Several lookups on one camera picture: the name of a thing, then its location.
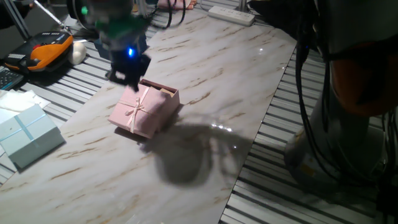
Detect orange black teach pendant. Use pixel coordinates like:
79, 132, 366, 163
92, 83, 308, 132
3, 30, 75, 74

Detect dark blue gift box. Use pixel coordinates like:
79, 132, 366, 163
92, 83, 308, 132
93, 34, 149, 62

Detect black robot base cable bundle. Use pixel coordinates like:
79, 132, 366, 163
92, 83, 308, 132
294, 0, 398, 215

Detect white power strip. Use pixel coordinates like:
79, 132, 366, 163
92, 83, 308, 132
207, 5, 256, 27

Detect marble pattern board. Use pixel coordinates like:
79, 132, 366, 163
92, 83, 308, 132
0, 8, 299, 224

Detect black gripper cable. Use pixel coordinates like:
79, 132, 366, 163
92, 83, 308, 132
151, 0, 188, 30

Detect black silver tripod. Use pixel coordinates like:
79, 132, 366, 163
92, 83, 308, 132
32, 0, 71, 32

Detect black filament spool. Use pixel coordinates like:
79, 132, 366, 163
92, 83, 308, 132
66, 0, 100, 40

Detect light blue gift box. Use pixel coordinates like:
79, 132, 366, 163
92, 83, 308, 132
0, 103, 67, 170

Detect white paper sheets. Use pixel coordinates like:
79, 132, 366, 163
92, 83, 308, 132
0, 89, 52, 125

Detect black computer keyboard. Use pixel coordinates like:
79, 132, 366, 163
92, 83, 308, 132
0, 65, 24, 91

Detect pink gift box base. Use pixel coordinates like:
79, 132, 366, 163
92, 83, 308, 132
139, 78, 181, 131

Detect pink gift box lid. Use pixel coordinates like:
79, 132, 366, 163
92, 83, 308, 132
108, 83, 170, 140

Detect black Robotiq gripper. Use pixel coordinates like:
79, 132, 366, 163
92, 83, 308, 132
105, 45, 152, 93

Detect small white plush toy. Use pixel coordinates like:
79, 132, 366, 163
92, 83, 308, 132
67, 42, 88, 66

